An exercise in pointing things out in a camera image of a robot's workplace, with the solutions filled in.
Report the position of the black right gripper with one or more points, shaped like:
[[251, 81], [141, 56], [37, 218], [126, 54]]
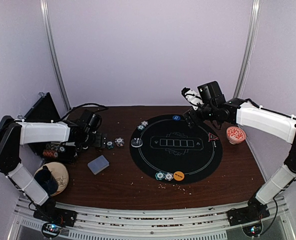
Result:
[[188, 119]]

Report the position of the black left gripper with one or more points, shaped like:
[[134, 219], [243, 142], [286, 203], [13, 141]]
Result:
[[99, 141]]

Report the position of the blue green 50 chip stack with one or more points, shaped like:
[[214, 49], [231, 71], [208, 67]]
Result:
[[109, 145]]

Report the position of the blue small blind button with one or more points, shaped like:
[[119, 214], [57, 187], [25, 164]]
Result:
[[176, 117]]

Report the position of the blue cream 10 chip stack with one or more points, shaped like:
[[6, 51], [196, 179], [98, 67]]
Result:
[[119, 142]]

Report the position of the red triangular all-in marker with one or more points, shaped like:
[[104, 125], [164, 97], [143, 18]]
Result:
[[212, 137]]

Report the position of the clear acrylic dealer button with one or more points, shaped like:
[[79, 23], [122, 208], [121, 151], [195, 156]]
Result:
[[136, 142]]

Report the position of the yellow big blind button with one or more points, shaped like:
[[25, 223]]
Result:
[[178, 176]]

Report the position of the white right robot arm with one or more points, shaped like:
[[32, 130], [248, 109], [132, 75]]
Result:
[[274, 132]]

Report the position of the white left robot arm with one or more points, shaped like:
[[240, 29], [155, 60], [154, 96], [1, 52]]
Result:
[[11, 163]]

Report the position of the blue playing card deck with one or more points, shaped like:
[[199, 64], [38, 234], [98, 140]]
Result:
[[98, 164]]

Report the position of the round black poker mat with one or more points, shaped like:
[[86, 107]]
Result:
[[170, 146]]

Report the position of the front chips row in case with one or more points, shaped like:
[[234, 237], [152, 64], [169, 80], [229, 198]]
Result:
[[55, 147]]

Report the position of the red white patterned bowl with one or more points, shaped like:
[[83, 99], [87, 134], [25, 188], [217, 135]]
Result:
[[235, 135]]

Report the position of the red 5 chips in case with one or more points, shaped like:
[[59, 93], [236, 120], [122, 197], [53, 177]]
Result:
[[50, 154]]

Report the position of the beige patterned plate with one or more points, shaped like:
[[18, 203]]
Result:
[[60, 173]]

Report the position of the black poker set case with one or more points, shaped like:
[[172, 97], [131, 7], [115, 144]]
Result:
[[45, 117]]

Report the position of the dark blue mug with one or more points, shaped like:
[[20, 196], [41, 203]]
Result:
[[46, 180]]

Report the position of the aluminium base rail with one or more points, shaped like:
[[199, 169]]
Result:
[[206, 223]]

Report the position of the aluminium frame post right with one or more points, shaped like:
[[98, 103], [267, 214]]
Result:
[[249, 47]]

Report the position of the aluminium frame post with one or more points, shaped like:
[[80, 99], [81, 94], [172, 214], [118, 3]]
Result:
[[53, 55], [249, 47]]

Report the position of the aluminium frame post left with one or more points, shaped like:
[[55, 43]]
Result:
[[53, 55]]

